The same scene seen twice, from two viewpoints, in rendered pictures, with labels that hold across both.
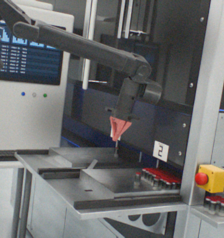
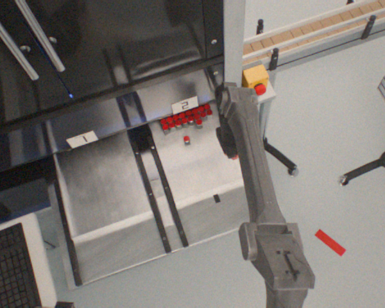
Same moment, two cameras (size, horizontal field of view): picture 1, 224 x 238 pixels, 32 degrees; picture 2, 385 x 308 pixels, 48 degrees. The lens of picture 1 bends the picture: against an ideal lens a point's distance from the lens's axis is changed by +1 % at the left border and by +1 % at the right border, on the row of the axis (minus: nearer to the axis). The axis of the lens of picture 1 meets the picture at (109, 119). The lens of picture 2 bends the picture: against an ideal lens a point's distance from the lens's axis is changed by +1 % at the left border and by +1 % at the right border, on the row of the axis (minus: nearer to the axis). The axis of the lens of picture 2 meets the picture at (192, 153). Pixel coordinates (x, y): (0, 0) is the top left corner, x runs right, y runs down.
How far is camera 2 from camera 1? 155 cm
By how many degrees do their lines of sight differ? 74
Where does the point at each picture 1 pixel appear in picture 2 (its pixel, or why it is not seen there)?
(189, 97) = (213, 51)
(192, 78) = (212, 35)
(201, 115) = (239, 55)
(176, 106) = (196, 67)
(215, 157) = not seen: hidden behind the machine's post
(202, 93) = (235, 40)
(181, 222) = not seen: hidden behind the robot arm
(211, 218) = (267, 97)
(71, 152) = (67, 207)
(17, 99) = not seen: outside the picture
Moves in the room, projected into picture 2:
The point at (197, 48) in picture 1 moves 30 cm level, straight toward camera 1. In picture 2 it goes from (211, 8) to (335, 40)
